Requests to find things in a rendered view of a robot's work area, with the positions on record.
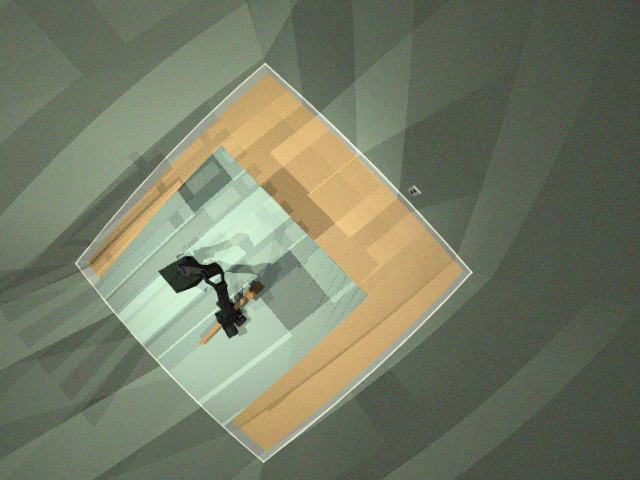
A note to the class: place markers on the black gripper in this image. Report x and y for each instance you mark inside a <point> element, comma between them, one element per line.
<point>240,319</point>

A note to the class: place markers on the brown wooden post with slot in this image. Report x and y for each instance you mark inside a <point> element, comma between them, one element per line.
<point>253,290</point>

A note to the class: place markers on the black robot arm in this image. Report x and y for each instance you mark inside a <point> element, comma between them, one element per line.
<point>227,316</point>

